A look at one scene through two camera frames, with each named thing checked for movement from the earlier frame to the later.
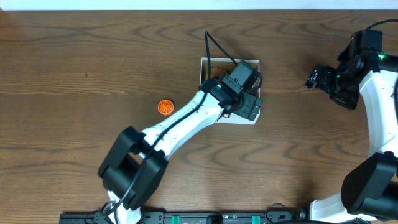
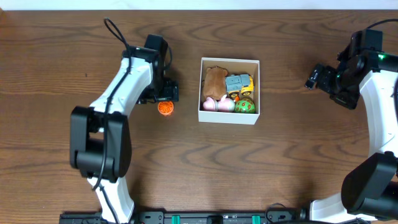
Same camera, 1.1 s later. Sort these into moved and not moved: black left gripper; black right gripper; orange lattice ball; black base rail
Moved: black left gripper
Not moved: orange lattice ball; black base rail; black right gripper
